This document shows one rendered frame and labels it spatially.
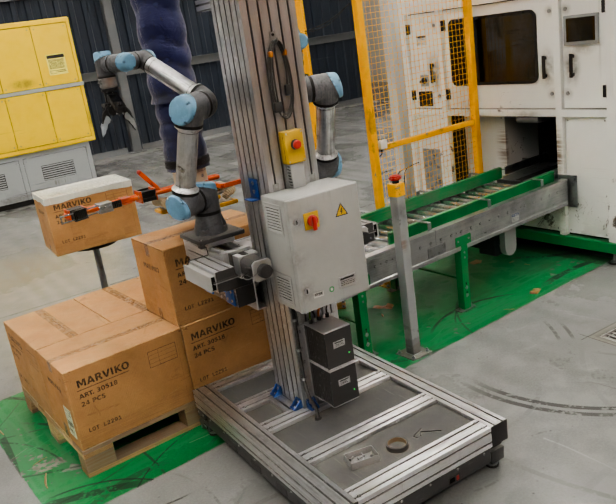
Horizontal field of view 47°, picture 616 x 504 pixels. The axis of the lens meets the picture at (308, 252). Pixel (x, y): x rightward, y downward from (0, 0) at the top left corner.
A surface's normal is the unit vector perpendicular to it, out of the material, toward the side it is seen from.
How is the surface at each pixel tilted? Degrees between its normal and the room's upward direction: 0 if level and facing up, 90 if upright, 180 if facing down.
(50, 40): 90
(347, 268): 90
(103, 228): 90
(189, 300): 90
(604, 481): 0
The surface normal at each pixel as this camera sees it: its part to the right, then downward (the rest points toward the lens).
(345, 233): 0.58, 0.19
